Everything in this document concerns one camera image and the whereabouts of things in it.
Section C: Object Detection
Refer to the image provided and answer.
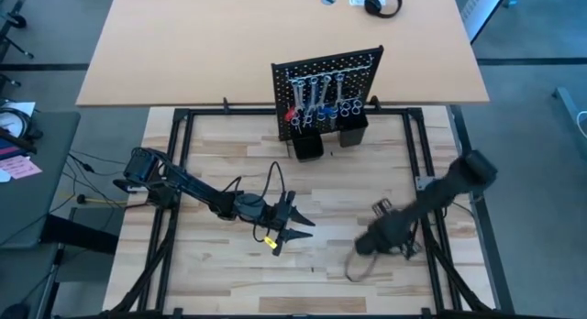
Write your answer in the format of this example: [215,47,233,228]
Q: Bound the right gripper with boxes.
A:
[371,197,424,261]

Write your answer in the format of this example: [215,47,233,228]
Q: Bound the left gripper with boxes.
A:
[268,190,316,258]

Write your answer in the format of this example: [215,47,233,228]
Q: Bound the thin black rod tool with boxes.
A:
[406,217,421,246]

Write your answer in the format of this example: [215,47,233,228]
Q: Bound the short black pegboard bin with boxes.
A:
[292,128,326,163]

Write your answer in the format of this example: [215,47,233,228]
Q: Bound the tall black pegboard bin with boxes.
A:
[338,112,370,149]

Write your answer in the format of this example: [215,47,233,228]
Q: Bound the black perforated pegboard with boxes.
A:
[270,44,385,142]

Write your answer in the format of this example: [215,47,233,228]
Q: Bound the black headphones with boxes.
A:
[364,0,404,19]

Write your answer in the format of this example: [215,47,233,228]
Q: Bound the grey table leg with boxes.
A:
[552,86,587,144]

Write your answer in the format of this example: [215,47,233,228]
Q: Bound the tan desk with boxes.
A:
[75,0,491,108]

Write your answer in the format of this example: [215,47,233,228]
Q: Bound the yellow rod black knob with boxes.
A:
[76,193,129,206]

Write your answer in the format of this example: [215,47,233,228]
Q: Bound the white perforated panel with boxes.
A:
[460,0,514,44]

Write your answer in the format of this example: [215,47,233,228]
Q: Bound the black floor box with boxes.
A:
[39,213,121,256]

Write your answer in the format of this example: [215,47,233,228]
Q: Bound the dark grey side desk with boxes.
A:
[0,110,83,250]

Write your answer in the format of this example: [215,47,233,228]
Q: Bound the pink paper note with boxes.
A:
[0,154,44,180]

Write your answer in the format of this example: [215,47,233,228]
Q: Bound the white paper sheet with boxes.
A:
[0,101,37,127]

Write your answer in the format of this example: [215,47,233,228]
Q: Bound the black chair base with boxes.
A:
[0,10,36,60]

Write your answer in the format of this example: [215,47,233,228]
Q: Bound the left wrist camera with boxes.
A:
[236,192,270,224]

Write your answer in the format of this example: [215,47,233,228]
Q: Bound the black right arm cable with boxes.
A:
[343,249,382,283]

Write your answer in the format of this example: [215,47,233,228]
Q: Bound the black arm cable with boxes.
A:
[343,249,382,283]
[219,160,288,205]

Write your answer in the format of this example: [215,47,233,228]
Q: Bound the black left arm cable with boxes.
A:
[219,160,288,205]

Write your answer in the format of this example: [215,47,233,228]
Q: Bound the white hook rail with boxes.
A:
[283,66,364,85]

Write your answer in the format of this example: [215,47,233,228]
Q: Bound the black coiled cable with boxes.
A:
[0,106,34,140]

